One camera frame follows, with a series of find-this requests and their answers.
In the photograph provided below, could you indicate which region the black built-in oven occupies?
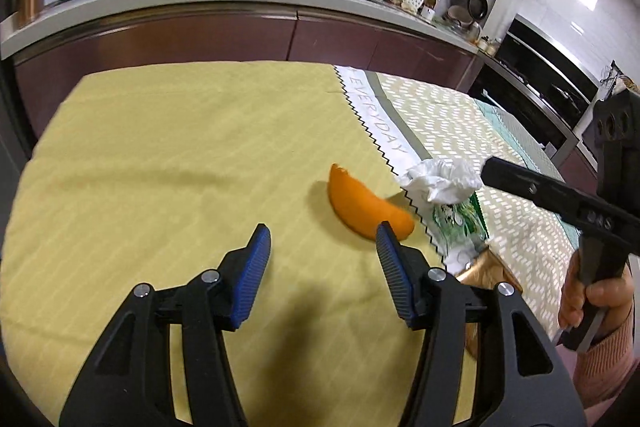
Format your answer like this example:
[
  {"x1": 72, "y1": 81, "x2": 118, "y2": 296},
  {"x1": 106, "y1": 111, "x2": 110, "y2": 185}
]
[{"x1": 472, "y1": 13, "x2": 601, "y2": 168}]

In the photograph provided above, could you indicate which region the right hand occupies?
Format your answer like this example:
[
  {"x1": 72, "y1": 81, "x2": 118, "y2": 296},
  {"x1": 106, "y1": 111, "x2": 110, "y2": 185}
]
[{"x1": 558, "y1": 251, "x2": 634, "y2": 340}]

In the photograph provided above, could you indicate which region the green white snack wrapper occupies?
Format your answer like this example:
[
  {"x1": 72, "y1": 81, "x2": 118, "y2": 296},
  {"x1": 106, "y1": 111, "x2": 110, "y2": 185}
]
[{"x1": 420, "y1": 193, "x2": 489, "y2": 275}]

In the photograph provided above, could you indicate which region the teal mat under tablecloth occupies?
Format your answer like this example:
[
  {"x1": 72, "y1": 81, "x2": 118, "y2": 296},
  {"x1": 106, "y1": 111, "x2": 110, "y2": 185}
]
[{"x1": 474, "y1": 98, "x2": 582, "y2": 238}]

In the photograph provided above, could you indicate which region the dark red kitchen cabinet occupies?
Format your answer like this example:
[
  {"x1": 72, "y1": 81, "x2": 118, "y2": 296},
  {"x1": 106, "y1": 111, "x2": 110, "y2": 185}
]
[{"x1": 2, "y1": 3, "x2": 473, "y2": 145}]

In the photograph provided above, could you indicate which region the gold foil wrapper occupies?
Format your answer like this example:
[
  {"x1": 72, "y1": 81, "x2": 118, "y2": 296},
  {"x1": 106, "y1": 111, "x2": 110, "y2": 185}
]
[{"x1": 456, "y1": 247, "x2": 523, "y2": 360}]

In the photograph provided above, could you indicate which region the orange peel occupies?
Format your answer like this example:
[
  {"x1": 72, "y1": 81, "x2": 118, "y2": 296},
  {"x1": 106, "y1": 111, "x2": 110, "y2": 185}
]
[{"x1": 328, "y1": 164, "x2": 414, "y2": 241}]

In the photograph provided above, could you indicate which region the black frying pan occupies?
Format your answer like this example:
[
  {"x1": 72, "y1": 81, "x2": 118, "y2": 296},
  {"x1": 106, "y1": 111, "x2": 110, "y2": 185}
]
[{"x1": 468, "y1": 0, "x2": 488, "y2": 22}]

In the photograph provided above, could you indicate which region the white tissue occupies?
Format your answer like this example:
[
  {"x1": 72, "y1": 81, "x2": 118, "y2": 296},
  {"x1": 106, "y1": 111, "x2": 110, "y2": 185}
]
[{"x1": 396, "y1": 158, "x2": 484, "y2": 205}]

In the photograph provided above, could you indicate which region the pink-sleeved right forearm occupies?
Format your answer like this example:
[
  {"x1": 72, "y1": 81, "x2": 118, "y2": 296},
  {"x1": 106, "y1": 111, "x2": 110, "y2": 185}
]
[{"x1": 573, "y1": 314, "x2": 639, "y2": 421}]

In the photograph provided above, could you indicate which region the yellow patterned tablecloth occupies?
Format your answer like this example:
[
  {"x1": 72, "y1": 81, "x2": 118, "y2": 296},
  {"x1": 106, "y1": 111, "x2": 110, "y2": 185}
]
[{"x1": 0, "y1": 59, "x2": 584, "y2": 427}]

